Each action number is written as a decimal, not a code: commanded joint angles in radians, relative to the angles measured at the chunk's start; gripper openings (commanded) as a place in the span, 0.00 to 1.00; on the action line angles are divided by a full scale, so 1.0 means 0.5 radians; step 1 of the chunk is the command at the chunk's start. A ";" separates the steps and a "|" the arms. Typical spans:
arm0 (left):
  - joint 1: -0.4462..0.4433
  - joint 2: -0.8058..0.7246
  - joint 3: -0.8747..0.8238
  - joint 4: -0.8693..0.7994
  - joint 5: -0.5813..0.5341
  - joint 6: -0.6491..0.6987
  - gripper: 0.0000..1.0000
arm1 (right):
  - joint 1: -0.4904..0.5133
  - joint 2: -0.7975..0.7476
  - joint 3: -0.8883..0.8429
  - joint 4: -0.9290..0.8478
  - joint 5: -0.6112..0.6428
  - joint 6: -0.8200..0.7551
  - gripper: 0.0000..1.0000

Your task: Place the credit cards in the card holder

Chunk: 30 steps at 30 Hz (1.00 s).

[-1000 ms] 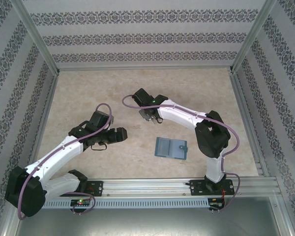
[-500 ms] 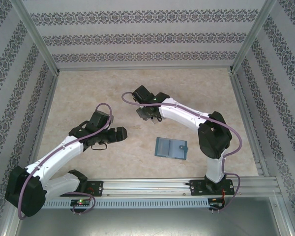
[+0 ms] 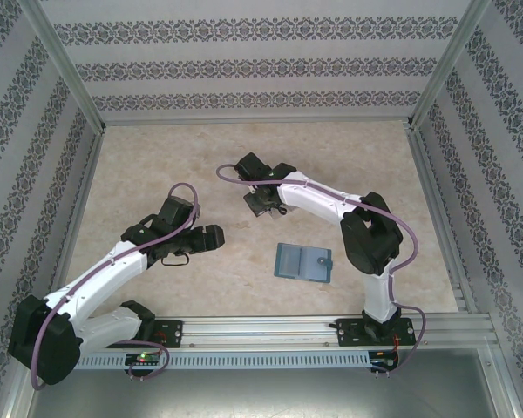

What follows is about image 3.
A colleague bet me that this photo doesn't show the blue card holder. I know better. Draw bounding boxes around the blue card holder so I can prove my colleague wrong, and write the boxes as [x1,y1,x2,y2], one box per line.
[273,242,334,284]

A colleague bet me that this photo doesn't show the circuit board with green light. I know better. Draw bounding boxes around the circuit board with green light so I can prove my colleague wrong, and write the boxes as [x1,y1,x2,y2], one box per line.
[125,353,161,366]

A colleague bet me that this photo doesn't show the grey metal sheet panel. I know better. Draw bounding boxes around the grey metal sheet panel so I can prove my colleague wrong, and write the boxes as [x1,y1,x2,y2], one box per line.
[25,367,506,418]

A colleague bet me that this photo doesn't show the aluminium table side rail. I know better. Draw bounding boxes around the aluminium table side rail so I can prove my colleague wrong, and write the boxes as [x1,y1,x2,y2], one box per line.
[47,130,108,301]
[407,128,470,313]

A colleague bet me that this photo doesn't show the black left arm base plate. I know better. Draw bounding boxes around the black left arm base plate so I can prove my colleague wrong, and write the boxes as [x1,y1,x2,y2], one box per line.
[126,320,185,350]

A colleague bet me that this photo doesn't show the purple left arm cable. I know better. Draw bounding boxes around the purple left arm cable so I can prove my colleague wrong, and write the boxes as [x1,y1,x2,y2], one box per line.
[29,182,201,391]

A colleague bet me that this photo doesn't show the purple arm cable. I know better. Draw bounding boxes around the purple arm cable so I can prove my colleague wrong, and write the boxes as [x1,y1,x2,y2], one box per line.
[216,163,428,376]
[29,182,201,391]

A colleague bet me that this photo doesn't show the aluminium mounting rail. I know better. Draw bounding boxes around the aluminium mounting rail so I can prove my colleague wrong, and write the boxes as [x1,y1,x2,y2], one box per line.
[80,316,494,349]

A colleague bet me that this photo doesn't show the slotted grey cable duct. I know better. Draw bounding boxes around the slotted grey cable duct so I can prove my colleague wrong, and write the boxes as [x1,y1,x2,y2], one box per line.
[76,351,372,369]

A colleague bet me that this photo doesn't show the aluminium corner frame post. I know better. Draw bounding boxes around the aluminium corner frame post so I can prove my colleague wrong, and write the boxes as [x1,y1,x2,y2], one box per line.
[407,0,493,130]
[17,0,108,131]

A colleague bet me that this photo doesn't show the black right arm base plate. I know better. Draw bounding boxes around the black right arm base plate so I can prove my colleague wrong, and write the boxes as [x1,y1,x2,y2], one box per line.
[337,318,418,347]

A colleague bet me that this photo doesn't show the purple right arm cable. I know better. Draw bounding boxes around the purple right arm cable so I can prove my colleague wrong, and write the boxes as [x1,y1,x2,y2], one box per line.
[216,163,428,376]

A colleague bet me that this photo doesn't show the aluminium front frame upright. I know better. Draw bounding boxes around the aluminium front frame upright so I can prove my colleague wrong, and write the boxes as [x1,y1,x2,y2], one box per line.
[479,347,523,418]
[0,347,40,418]

